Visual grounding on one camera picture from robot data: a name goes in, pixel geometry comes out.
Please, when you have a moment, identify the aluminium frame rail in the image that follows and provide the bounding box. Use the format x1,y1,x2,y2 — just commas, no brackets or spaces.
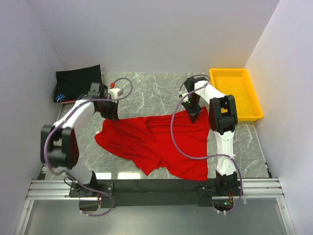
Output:
26,178,284,200

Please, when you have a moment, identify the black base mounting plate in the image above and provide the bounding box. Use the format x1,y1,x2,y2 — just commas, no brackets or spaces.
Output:
69,176,243,211

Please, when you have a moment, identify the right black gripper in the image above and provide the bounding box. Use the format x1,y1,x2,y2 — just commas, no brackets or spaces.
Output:
182,94,203,123

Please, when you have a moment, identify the folded pink t shirt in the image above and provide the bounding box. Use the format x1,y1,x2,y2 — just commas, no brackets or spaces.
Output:
60,99,76,104

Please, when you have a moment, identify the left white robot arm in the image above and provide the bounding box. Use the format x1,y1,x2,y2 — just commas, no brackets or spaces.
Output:
41,83,123,197

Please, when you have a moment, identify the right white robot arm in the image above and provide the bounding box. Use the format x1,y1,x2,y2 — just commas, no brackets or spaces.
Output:
179,75,238,195

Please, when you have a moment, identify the red t shirt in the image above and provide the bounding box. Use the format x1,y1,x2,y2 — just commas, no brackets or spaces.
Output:
94,108,210,181

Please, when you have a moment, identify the yellow plastic bin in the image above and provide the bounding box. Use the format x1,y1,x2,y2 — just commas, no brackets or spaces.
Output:
209,68,264,121

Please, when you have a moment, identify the folded black t shirt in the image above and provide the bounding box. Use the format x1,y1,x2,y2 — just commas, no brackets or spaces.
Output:
53,65,102,103

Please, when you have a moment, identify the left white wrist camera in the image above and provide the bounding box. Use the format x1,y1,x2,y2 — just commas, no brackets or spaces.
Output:
108,88,124,102

